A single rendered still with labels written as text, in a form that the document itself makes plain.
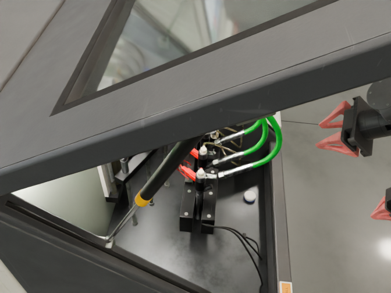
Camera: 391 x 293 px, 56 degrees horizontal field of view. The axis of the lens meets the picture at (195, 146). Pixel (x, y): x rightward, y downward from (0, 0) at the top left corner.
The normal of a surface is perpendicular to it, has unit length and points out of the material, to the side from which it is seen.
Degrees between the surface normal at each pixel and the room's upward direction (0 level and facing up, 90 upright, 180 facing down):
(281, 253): 0
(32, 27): 0
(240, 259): 0
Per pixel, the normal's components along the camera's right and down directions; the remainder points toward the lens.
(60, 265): -0.10, 0.73
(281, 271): 0.03, -0.67
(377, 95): -0.77, -0.31
